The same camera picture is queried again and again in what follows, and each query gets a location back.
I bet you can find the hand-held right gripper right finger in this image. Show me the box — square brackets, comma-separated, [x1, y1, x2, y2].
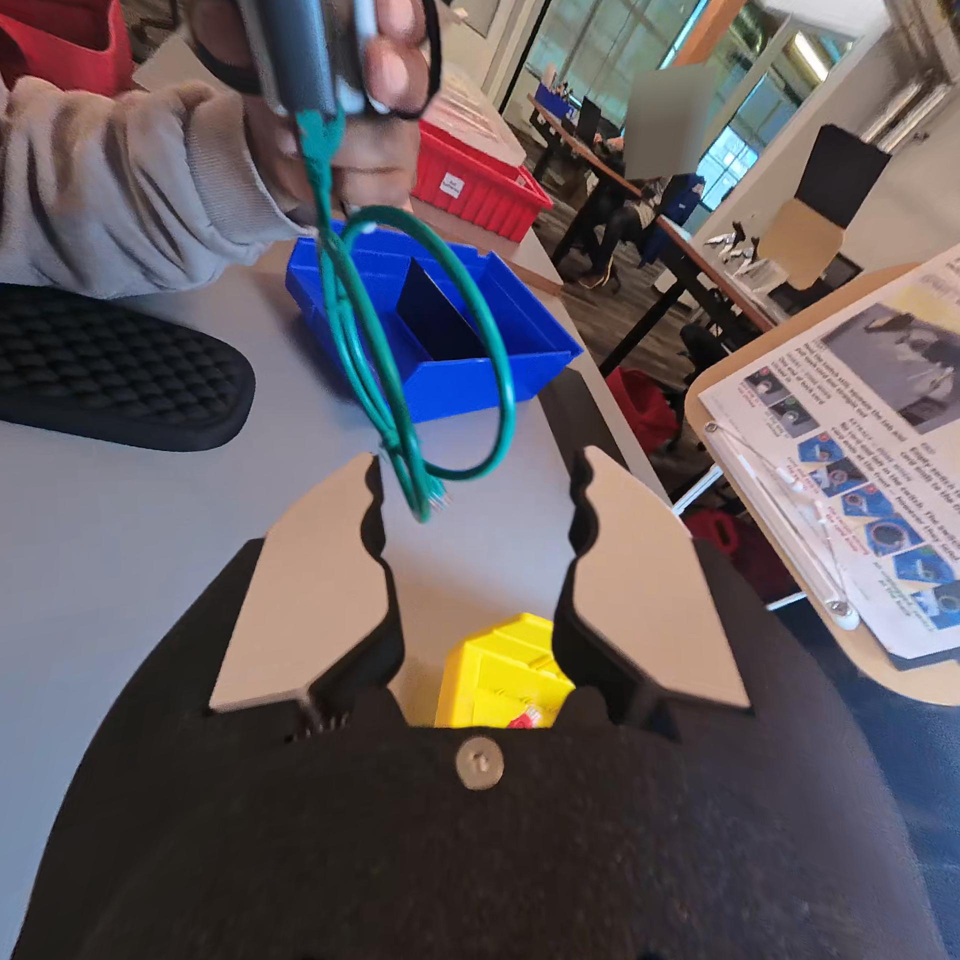
[553, 444, 753, 723]

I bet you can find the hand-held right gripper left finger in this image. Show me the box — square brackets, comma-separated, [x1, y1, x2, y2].
[208, 452, 406, 714]

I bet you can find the yellow plastic bin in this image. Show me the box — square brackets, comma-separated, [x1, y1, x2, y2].
[433, 612, 577, 730]

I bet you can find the green ethernet cable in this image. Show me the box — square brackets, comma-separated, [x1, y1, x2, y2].
[294, 108, 520, 525]

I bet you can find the dark grey ethernet coupler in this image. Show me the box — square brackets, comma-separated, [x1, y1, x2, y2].
[238, 0, 363, 120]

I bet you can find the person's left forearm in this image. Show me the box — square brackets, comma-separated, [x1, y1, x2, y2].
[0, 75, 320, 301]

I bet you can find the person's left hand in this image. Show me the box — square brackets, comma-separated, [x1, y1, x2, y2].
[246, 0, 440, 219]

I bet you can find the red bag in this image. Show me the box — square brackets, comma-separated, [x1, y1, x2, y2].
[606, 366, 681, 453]

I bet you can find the printed instruction sheet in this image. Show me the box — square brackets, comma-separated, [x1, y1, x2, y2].
[697, 246, 960, 661]

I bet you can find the wooden board stand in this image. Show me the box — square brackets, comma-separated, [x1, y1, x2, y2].
[684, 262, 960, 708]

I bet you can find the blue plastic bin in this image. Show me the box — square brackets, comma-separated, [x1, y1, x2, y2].
[285, 219, 585, 426]

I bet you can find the black mesh wrist rest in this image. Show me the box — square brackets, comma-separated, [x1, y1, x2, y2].
[0, 283, 258, 453]

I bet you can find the long wooden office desk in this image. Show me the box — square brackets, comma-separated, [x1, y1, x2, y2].
[527, 93, 783, 378]

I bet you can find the cardboard piece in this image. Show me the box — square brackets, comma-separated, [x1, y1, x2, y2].
[756, 197, 846, 291]

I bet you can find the red plastic bin with label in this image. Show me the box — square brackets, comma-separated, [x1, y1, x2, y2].
[410, 118, 555, 243]

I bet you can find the black panel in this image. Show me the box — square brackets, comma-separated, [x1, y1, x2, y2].
[793, 123, 894, 228]

